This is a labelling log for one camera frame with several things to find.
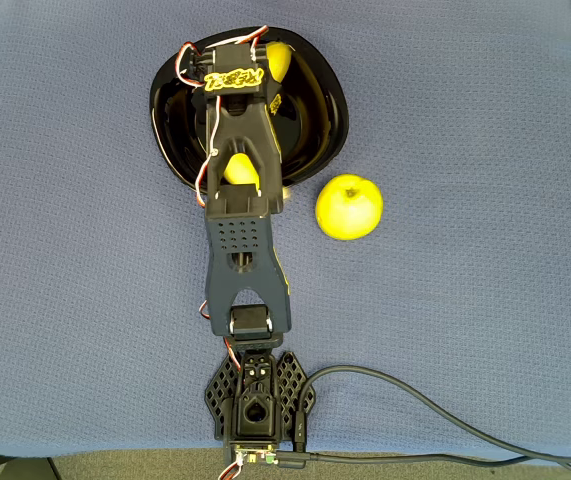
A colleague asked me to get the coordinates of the blue textured cloth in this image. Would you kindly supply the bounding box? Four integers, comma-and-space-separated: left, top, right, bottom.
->
0, 0, 571, 460

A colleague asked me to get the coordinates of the white red forearm servo wire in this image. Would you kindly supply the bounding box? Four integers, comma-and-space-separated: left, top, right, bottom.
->
196, 94, 223, 209

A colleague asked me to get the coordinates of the yellow banana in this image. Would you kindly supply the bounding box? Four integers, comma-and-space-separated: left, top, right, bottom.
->
222, 41, 295, 186

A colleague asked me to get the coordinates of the black glossy bowl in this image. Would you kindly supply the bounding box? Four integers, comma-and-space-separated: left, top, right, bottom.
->
149, 25, 351, 190

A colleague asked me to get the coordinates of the green apple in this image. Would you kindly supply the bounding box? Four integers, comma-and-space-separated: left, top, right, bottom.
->
314, 173, 385, 242

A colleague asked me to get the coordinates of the white red gripper servo wire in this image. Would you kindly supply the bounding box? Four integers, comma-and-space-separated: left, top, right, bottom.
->
174, 24, 270, 89

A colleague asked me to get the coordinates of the black looped cable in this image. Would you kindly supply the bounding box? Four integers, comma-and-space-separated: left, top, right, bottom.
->
292, 364, 571, 464

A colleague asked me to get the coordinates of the thin black cable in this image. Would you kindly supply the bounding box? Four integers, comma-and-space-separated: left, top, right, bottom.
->
275, 449, 571, 480

